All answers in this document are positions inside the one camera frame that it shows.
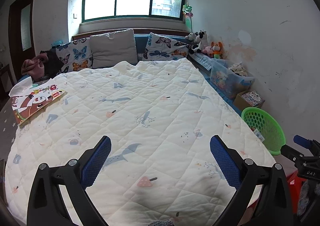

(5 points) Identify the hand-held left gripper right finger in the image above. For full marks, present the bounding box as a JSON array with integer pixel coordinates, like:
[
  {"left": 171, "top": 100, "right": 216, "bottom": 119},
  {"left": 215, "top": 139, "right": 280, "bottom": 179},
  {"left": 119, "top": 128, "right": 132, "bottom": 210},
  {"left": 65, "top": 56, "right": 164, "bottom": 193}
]
[{"left": 210, "top": 135, "right": 293, "bottom": 226}]

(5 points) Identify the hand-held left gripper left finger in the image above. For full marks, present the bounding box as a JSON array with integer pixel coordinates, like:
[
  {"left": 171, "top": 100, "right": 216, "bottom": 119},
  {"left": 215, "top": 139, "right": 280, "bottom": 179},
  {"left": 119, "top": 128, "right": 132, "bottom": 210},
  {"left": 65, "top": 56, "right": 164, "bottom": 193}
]
[{"left": 27, "top": 135, "right": 112, "bottom": 226}]

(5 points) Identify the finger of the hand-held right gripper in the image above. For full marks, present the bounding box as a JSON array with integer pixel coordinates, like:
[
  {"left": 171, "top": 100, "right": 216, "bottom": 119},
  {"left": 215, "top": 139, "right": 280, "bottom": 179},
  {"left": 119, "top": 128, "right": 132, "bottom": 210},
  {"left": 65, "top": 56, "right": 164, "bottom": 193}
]
[
  {"left": 279, "top": 144, "right": 307, "bottom": 166},
  {"left": 293, "top": 135, "right": 320, "bottom": 153}
]

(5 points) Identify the green plastic basket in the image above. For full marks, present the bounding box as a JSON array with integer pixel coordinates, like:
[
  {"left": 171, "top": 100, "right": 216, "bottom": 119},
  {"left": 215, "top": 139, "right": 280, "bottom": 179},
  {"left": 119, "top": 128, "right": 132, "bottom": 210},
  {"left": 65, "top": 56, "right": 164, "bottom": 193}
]
[{"left": 241, "top": 107, "right": 286, "bottom": 156}]

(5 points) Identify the red plastic stool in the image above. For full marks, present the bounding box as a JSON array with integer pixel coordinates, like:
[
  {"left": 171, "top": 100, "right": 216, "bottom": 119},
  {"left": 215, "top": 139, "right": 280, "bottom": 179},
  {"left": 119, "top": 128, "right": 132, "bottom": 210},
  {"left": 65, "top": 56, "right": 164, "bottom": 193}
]
[{"left": 285, "top": 173, "right": 304, "bottom": 216}]

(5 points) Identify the cardboard box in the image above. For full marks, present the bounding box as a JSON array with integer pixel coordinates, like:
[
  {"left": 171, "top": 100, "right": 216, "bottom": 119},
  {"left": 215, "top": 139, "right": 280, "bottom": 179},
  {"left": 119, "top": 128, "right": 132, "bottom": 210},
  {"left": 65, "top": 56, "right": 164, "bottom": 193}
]
[{"left": 233, "top": 90, "right": 265, "bottom": 114}]

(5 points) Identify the patterned flat box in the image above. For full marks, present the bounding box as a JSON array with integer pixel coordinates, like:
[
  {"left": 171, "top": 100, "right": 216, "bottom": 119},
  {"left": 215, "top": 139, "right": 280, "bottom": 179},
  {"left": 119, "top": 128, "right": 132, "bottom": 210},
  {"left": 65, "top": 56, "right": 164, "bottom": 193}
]
[{"left": 241, "top": 91, "right": 265, "bottom": 108}]

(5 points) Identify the clear plastic storage bin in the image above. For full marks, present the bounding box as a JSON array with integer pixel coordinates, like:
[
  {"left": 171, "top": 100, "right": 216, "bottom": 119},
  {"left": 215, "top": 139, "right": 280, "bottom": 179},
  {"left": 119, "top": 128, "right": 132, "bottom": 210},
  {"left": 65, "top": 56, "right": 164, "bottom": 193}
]
[{"left": 209, "top": 59, "right": 255, "bottom": 99}]

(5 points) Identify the white quilted blanket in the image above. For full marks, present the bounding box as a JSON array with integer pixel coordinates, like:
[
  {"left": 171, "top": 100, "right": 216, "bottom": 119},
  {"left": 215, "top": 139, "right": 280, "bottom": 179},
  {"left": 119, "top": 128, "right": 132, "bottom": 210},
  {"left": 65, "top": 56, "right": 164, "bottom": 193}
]
[{"left": 5, "top": 57, "right": 275, "bottom": 226}]

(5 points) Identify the cartoon picture book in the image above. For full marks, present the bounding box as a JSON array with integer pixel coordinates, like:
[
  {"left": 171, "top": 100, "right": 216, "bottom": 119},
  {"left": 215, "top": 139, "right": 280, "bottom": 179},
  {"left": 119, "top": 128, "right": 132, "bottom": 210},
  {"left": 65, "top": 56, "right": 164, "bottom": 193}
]
[{"left": 9, "top": 82, "right": 68, "bottom": 126}]

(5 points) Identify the spotted white cloth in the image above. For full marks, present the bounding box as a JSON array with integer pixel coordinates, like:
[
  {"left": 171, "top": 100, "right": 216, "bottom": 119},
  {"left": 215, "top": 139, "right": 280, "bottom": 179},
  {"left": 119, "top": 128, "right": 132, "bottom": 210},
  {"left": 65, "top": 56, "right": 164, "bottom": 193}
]
[{"left": 227, "top": 62, "right": 248, "bottom": 76}]

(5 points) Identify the grey star print mat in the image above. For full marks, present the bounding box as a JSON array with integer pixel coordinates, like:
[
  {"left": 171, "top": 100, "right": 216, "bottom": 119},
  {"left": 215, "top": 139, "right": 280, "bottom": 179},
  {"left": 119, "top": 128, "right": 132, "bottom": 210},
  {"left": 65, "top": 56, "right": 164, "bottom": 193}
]
[{"left": 0, "top": 102, "right": 19, "bottom": 164}]

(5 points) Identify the long patterned box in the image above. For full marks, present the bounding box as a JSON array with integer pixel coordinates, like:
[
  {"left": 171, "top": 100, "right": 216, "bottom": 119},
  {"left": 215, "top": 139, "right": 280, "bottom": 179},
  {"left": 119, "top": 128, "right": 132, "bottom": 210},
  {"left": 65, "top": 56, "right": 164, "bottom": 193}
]
[{"left": 189, "top": 52, "right": 215, "bottom": 71}]

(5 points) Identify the small butterfly print pillow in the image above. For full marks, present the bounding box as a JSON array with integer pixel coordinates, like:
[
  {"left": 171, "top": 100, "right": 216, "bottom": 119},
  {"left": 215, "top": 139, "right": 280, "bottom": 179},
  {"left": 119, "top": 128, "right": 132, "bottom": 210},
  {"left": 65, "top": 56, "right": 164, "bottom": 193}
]
[{"left": 55, "top": 38, "right": 93, "bottom": 75}]

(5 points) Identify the dark cloth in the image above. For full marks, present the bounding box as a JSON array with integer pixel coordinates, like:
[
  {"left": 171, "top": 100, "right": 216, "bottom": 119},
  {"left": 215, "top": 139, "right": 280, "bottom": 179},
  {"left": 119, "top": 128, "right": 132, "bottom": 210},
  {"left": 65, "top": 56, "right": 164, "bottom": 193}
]
[{"left": 40, "top": 50, "right": 63, "bottom": 76}]

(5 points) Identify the orange fox plush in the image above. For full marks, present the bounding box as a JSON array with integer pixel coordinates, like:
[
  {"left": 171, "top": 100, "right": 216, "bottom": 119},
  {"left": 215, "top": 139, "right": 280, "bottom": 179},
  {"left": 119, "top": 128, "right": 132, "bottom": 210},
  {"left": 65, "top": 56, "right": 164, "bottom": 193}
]
[{"left": 211, "top": 41, "right": 224, "bottom": 59}]

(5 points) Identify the grey pillow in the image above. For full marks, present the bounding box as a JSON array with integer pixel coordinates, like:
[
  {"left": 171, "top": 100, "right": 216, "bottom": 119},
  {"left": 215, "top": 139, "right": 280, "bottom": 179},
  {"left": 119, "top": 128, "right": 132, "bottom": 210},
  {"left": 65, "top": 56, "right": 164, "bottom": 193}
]
[{"left": 89, "top": 28, "right": 138, "bottom": 69}]

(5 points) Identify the pink cloth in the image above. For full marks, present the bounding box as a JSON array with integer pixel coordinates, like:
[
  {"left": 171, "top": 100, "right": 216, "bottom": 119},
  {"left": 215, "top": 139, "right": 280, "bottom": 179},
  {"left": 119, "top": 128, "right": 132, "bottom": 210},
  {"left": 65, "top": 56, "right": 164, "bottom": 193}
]
[{"left": 21, "top": 56, "right": 48, "bottom": 78}]

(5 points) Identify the black and white cow plush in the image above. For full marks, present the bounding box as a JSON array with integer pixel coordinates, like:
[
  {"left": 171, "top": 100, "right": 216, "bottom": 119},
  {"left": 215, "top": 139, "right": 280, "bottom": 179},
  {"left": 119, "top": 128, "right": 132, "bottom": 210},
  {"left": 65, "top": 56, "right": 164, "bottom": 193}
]
[{"left": 194, "top": 30, "right": 208, "bottom": 53}]

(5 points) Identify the large butterfly print pillow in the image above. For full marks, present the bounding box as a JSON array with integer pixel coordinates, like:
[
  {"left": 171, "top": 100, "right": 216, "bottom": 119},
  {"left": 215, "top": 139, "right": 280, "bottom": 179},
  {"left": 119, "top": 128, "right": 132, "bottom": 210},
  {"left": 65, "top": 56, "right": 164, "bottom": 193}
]
[{"left": 143, "top": 32, "right": 190, "bottom": 62}]

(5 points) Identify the brown wooden headboard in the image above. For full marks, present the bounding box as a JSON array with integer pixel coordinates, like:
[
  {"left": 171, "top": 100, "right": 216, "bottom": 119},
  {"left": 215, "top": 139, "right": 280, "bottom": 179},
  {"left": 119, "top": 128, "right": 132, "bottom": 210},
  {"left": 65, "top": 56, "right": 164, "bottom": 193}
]
[{"left": 71, "top": 28, "right": 194, "bottom": 41}]

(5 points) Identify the colourful pinwheel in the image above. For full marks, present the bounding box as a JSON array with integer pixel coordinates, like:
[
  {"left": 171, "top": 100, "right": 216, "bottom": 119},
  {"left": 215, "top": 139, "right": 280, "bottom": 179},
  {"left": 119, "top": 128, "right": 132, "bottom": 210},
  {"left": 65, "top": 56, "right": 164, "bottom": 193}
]
[{"left": 182, "top": 3, "right": 194, "bottom": 29}]

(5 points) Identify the dark wooden door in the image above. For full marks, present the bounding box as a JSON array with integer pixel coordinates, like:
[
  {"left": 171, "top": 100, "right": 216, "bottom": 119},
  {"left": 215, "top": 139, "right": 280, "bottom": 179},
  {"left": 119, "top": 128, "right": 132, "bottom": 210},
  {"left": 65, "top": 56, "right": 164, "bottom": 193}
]
[{"left": 9, "top": 0, "right": 37, "bottom": 81}]

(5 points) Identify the green framed window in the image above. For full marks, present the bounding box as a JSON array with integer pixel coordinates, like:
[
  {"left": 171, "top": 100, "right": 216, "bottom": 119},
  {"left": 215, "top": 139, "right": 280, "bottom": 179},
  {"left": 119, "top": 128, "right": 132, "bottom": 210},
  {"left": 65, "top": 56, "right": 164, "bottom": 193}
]
[{"left": 82, "top": 0, "right": 187, "bottom": 23}]

